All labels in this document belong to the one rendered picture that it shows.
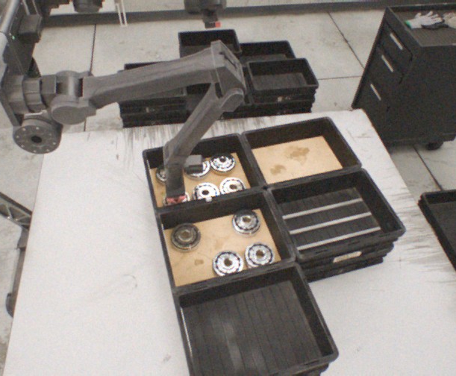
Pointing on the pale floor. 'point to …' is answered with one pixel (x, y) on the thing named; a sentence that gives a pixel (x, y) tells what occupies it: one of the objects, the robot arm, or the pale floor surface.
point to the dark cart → (420, 77)
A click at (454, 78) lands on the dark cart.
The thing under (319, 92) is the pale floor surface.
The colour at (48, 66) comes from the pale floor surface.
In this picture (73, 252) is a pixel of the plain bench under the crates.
